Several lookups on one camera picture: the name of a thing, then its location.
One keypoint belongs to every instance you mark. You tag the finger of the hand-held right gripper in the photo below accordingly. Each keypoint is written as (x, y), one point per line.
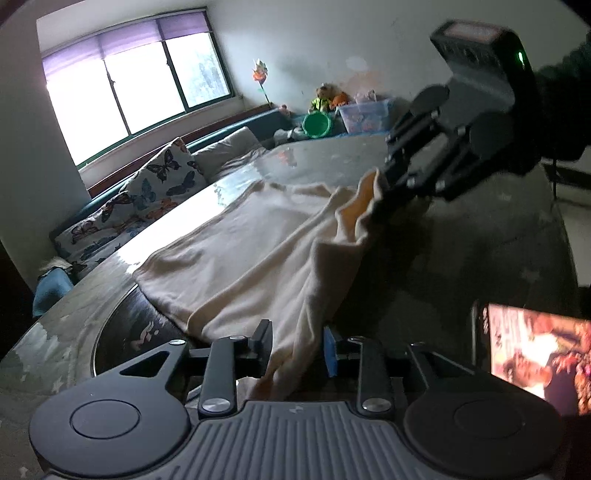
(429, 170)
(415, 134)

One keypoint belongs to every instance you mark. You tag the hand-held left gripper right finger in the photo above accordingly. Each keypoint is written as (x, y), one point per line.
(330, 355)

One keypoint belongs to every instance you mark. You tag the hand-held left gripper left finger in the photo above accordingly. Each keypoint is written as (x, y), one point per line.
(264, 344)

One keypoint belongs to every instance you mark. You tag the cream knit garment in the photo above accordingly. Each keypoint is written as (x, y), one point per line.
(258, 258)

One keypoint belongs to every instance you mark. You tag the clear plastic storage box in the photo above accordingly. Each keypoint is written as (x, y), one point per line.
(364, 117)

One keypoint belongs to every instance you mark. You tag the orange plush toy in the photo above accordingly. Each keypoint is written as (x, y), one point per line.
(340, 99)

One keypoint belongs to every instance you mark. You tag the green plastic basin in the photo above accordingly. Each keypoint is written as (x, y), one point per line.
(317, 124)

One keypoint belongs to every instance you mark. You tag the brown teddy bear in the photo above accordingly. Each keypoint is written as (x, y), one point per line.
(323, 97)

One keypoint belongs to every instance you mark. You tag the round black induction cooktop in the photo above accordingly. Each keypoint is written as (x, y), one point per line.
(134, 327)

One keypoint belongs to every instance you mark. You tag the colourful pinwheel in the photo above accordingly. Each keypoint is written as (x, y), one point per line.
(261, 74)

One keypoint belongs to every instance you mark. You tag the teal sofa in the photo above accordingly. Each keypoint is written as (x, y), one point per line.
(240, 129)

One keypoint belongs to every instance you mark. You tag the beige pillow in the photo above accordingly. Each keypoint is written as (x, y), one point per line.
(226, 150)

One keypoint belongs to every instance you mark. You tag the smartphone with lit screen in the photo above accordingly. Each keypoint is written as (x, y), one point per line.
(531, 355)

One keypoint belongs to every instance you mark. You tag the blue blanket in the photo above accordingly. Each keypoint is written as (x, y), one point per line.
(51, 290)

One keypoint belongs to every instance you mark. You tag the small beige cloth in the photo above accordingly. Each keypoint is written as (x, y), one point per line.
(53, 264)

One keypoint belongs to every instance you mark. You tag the green framed window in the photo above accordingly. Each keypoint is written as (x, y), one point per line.
(134, 87)

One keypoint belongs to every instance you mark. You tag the purple roller blind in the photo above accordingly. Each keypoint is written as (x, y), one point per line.
(124, 39)

